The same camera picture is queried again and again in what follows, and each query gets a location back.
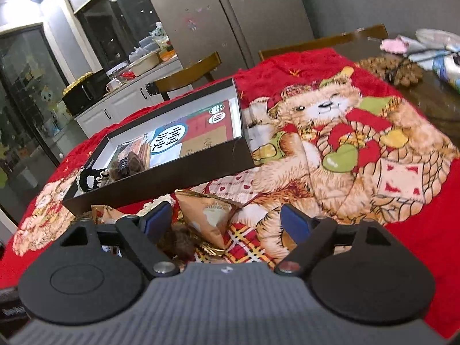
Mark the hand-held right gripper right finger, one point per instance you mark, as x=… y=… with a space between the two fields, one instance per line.
x=293 y=220

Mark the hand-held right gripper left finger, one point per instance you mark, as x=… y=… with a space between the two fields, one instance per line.
x=160 y=218

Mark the cream knitted scrunchie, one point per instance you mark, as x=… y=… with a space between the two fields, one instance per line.
x=156 y=201

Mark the black cardboard box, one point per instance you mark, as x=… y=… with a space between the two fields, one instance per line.
x=161 y=184

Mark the beige triangular snack packet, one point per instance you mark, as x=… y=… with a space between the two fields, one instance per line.
x=208 y=219

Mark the brown fuzzy scrunchie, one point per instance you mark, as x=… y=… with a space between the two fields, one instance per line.
x=178 y=246

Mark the beige wrapper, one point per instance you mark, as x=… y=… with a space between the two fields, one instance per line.
x=106 y=214

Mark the brown knitted scrunchie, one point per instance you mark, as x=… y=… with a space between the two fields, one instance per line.
x=124 y=165

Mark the black white-trimmed scrunchie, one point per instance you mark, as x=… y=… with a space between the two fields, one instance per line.
x=91 y=179

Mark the printed booklet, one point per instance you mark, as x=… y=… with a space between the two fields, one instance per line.
x=194 y=136

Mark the red bear printed blanket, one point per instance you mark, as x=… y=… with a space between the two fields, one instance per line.
x=413 y=230

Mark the white kitchen cabinet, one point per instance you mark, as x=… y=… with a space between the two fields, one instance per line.
x=118 y=104

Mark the white cup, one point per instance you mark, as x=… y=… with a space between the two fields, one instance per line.
x=112 y=85

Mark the black microwave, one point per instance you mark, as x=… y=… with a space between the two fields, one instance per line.
x=82 y=97

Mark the wooden chair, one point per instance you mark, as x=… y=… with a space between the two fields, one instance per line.
x=187 y=73
x=323 y=43

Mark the beige cooking pot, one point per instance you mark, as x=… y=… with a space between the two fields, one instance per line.
x=143 y=65

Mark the yellow woven mat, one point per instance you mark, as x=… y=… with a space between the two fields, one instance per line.
x=77 y=81

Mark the orange container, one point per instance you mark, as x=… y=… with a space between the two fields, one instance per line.
x=168 y=56

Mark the glass sliding door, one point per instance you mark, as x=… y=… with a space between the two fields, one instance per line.
x=28 y=97

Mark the brown woven placemat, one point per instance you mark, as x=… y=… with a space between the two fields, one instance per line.
x=395 y=72

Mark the dark kitchen window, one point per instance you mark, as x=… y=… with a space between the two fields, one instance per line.
x=115 y=25

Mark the grey refrigerator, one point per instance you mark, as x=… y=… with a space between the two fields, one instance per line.
x=258 y=18

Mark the blue white plastic bag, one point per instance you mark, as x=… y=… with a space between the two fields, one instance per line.
x=447 y=70

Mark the white plate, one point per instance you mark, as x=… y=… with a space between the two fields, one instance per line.
x=436 y=36

